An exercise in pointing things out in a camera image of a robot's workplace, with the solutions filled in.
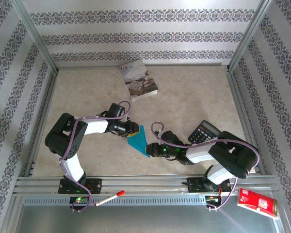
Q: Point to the aluminium side rail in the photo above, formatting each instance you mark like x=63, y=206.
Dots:
x=245, y=121
x=42, y=121

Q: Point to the paperback book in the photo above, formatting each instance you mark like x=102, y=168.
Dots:
x=138, y=80

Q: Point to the small LED circuit board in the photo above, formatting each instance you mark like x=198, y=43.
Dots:
x=78, y=200

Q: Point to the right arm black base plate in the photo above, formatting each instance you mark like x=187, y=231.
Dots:
x=195, y=185

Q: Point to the white marker with red cap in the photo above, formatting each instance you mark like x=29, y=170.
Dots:
x=109, y=198

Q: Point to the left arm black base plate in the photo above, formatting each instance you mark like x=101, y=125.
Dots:
x=94, y=185

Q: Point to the aluminium frame post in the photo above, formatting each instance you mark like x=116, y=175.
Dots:
x=34, y=31
x=249, y=31

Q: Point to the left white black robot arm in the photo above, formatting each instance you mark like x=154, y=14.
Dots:
x=97, y=126

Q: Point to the wide aluminium base rail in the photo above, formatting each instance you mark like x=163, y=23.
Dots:
x=145, y=185

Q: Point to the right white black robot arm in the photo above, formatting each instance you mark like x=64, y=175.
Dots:
x=232, y=155

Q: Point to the black calculator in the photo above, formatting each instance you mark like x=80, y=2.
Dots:
x=203, y=132

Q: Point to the red paper packet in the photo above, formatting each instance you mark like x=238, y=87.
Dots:
x=257, y=202

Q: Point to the thin aluminium rail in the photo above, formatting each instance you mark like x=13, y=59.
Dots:
x=184, y=65

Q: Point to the grey sheet metal tray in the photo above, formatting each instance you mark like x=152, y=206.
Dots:
x=145, y=221

